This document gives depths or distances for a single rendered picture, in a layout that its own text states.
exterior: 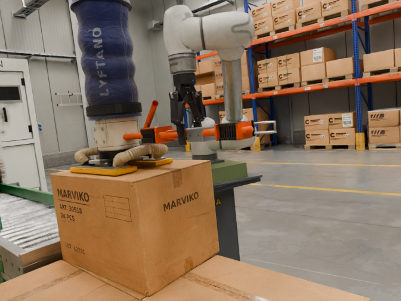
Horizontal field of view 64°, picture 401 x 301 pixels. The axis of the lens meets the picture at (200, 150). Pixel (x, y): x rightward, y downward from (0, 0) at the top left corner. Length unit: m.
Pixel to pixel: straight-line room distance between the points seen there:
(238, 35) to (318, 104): 8.84
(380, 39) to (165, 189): 8.67
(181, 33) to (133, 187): 0.51
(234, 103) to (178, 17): 0.81
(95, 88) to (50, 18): 10.85
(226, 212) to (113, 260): 0.90
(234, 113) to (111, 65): 0.78
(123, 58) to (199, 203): 0.64
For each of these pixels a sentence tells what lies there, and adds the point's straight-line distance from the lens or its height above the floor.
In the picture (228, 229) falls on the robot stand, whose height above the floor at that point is 0.43.
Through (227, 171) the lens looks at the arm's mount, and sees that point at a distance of 1.84.
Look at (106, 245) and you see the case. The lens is 1.30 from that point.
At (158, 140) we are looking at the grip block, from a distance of 1.15.
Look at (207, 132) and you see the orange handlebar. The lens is 0.99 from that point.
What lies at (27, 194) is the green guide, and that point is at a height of 0.59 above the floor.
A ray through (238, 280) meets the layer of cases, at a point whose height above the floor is 0.54.
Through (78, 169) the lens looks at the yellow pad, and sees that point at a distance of 1.42.
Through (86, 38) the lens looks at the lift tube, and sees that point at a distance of 1.36.
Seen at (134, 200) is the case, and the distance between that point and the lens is 1.09.
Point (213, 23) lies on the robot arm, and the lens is 1.06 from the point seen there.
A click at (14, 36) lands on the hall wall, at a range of 11.50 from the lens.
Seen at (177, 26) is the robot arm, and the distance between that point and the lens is 1.07.
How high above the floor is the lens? 1.13
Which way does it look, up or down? 6 degrees down
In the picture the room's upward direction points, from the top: 6 degrees counter-clockwise
